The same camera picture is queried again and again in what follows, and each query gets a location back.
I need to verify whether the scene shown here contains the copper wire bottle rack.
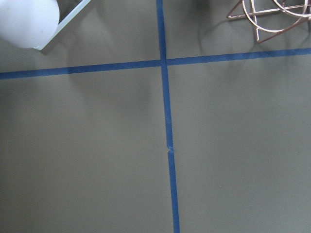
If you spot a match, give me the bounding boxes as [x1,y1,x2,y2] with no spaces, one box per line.
[226,0,311,44]

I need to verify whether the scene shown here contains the white cylindrical container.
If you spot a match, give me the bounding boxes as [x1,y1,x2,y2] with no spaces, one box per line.
[0,0,60,48]

